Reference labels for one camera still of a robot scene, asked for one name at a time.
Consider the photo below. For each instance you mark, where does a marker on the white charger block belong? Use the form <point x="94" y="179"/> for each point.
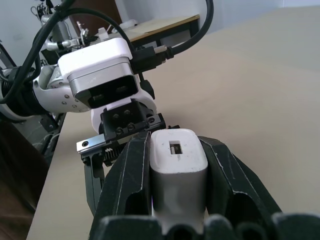
<point x="178" y="172"/>

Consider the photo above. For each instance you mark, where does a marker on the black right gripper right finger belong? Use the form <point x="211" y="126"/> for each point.
<point x="225" y="175"/>

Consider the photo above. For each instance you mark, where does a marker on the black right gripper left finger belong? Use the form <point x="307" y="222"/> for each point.
<point x="127" y="175"/>

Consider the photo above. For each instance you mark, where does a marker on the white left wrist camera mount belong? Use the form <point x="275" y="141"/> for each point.
<point x="97" y="58"/>

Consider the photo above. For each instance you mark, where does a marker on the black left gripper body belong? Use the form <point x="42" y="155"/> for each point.
<point x="125" y="120"/>

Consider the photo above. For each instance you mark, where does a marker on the silver robot equipment in background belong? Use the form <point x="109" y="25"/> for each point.
<point x="67" y="41"/>

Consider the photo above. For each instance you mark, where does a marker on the white device on wooden table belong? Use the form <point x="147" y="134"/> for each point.
<point x="128" y="24"/>

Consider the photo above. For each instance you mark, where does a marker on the wooden table with black legs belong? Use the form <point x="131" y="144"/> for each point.
<point x="160" y="26"/>

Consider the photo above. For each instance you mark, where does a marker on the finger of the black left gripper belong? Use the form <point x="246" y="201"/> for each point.
<point x="93" y="180"/>

